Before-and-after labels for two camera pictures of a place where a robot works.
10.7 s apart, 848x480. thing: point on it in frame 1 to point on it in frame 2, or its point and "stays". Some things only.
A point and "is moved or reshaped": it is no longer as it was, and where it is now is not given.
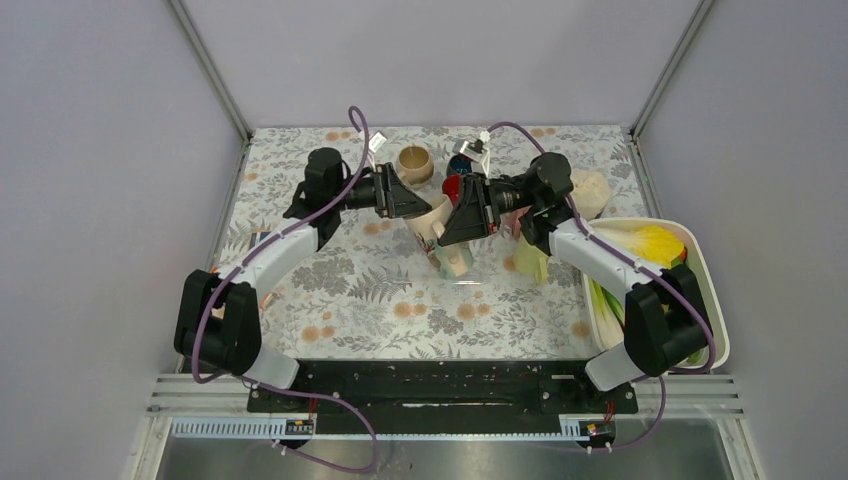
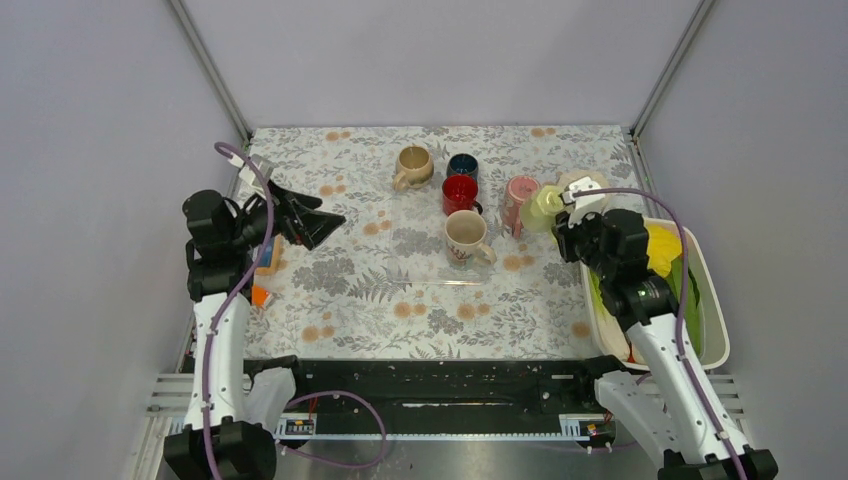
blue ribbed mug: x=459 y=164 stays
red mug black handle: x=451 y=186 stays
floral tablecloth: x=427 y=243 stays
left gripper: x=395 y=198 to x=300 y=225
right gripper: x=478 y=213 to x=565 y=233
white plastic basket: x=695 y=243 stays
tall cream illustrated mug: x=451 y=260 is moved or reshaped
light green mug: x=530 y=259 is moved or reshaped
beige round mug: x=414 y=163 stays
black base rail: x=443 y=396 stays
